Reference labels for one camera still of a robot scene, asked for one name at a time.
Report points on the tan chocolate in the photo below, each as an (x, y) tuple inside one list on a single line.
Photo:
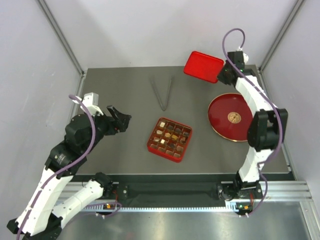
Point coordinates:
[(167, 135)]

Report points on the aluminium front rail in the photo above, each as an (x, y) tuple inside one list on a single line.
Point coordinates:
[(274, 191)]

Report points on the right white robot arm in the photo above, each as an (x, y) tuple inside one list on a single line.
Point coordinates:
[(266, 131)]

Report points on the red chocolate box tray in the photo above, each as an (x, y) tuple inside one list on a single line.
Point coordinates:
[(177, 153)]

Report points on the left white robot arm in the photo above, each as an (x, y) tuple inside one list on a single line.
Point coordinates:
[(43, 219)]

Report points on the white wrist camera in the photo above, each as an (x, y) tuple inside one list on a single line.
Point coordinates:
[(245, 58), (90, 101)]

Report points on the round red plate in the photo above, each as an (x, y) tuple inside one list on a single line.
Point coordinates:
[(230, 116)]

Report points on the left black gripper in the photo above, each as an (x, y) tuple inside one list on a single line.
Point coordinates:
[(120, 122)]

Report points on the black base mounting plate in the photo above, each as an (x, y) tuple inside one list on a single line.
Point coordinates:
[(181, 190)]

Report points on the red square box lid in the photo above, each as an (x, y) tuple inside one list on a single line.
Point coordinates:
[(203, 66)]

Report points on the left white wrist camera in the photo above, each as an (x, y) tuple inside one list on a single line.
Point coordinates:
[(90, 101)]

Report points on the orange chocolate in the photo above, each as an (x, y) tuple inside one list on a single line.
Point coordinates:
[(174, 136)]

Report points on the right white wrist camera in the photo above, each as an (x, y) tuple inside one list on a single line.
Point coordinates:
[(245, 58)]

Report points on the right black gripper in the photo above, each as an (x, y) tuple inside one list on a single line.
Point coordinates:
[(220, 77)]

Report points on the white square chocolate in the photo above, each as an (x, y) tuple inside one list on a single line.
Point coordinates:
[(162, 124)]

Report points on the metal tongs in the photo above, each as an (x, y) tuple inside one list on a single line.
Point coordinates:
[(162, 94)]

